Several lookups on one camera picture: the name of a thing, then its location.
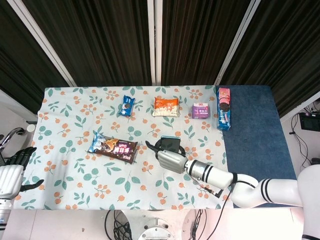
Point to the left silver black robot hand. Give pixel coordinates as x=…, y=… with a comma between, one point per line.
x=10, y=180

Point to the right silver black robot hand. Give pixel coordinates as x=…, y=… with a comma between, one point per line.
x=171, y=161

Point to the black smartphone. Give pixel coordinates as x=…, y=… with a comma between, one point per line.
x=170, y=144

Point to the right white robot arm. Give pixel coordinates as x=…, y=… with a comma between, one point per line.
x=220, y=176

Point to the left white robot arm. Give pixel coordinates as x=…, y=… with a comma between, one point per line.
x=5, y=212

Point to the grey round robot base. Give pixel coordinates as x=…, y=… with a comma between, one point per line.
x=155, y=231

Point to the orange and white snack bag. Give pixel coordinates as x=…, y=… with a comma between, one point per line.
x=166, y=107

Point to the brown chocolate snack bag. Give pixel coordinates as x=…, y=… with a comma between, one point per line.
x=115, y=148

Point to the small purple box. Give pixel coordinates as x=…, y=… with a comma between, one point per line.
x=200, y=111

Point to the floral leaf print tablecloth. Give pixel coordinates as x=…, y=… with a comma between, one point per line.
x=112, y=182

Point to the small blue cookie packet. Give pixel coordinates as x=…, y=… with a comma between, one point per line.
x=126, y=106

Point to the long blue cookie box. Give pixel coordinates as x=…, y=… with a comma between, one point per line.
x=224, y=112

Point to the dark blue table mat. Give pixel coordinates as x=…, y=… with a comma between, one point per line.
x=257, y=140

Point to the black pleated curtain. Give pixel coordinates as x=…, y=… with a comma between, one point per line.
x=290, y=50
x=100, y=42
x=20, y=67
x=197, y=42

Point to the small black monitor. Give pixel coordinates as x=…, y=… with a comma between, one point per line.
x=310, y=121

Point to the white slanted frame post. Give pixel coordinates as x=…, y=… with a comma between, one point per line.
x=237, y=42
x=42, y=42

